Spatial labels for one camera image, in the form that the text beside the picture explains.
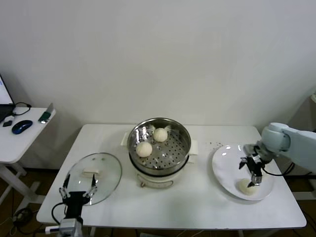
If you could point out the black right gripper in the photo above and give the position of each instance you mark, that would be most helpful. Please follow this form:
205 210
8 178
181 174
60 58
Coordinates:
254 166

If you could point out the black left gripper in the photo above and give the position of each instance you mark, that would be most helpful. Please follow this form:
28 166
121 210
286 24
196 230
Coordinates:
75 201

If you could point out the white steamed baozi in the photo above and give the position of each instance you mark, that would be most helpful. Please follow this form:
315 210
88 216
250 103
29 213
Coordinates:
243 189
160 135
144 149

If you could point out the glass pot lid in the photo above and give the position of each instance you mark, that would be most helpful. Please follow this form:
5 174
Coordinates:
108 177

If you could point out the pale right robot arm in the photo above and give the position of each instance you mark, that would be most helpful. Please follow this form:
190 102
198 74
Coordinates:
296 143

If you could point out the steel steamer basket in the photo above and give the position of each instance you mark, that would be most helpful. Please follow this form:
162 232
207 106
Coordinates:
184 133

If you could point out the white round plate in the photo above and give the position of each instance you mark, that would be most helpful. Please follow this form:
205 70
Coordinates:
224 168

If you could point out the white furniture base bar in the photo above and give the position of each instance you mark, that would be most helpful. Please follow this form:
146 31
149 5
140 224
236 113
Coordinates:
304 195

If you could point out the white side table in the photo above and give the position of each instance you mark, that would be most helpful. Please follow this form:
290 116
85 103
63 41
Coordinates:
22 143

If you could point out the white electric pot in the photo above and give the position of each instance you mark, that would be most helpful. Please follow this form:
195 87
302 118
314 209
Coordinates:
153 179

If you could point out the small green grey device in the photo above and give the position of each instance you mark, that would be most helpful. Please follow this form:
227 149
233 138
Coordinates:
45 116

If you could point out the blue computer mouse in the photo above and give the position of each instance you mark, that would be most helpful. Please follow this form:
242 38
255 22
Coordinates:
22 127

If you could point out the black white usb adapter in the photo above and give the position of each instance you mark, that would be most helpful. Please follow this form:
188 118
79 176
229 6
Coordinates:
6 124

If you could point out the black laptop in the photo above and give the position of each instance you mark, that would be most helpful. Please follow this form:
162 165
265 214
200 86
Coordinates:
3 93

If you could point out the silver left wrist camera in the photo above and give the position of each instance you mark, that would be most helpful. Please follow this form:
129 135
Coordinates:
71 225

